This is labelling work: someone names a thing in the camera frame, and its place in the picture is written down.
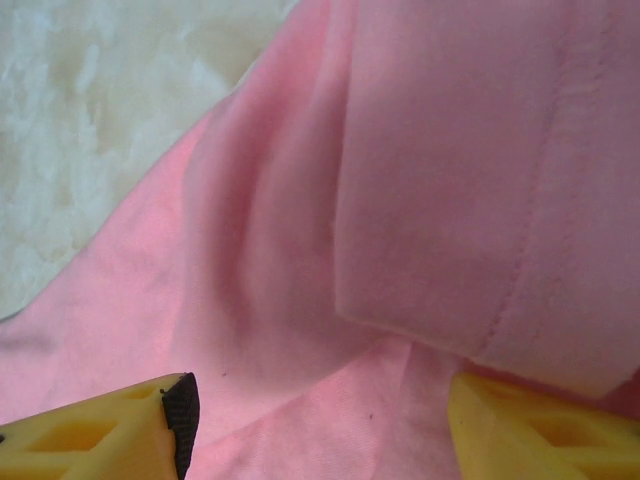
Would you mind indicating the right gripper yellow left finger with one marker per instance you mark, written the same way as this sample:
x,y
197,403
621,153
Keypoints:
x,y
90,440

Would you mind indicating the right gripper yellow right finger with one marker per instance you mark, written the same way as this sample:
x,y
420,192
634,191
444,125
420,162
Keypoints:
x,y
540,440

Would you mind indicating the pink t-shirt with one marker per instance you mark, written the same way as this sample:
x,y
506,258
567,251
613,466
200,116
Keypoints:
x,y
400,200

